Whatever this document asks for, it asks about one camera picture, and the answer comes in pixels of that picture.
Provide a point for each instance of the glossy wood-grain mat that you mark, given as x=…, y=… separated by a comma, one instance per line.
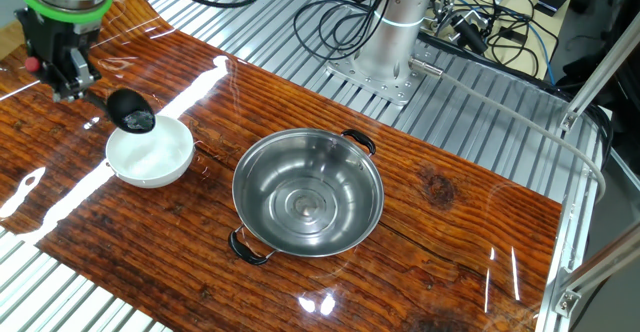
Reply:
x=450, y=252

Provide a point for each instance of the black plastic ladle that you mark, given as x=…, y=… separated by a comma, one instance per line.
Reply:
x=127, y=109

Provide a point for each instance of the white ceramic bowl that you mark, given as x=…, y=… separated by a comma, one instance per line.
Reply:
x=150, y=159

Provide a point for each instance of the beige wooden desk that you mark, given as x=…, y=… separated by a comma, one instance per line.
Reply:
x=522, y=2

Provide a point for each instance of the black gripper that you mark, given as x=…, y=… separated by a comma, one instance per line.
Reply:
x=55, y=39

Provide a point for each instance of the aluminium frame post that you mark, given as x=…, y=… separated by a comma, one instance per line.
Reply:
x=605, y=267
x=600, y=67

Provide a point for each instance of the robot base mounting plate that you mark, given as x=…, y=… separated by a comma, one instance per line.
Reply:
x=395, y=92

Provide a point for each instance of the black rectangular box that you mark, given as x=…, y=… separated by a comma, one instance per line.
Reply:
x=552, y=0

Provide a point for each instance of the black cylindrical device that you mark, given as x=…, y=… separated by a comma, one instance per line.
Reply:
x=470, y=34

